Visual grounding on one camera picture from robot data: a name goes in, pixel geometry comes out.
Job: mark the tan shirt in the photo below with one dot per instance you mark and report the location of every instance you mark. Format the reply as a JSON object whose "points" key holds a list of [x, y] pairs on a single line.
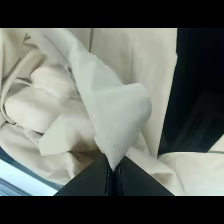
{"points": [[110, 100]]}

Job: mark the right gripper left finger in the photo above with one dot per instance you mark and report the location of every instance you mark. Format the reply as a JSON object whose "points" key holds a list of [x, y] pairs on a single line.
{"points": [[88, 181]]}

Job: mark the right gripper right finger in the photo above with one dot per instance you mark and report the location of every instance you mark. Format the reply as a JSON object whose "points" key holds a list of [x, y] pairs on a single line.
{"points": [[138, 181]]}

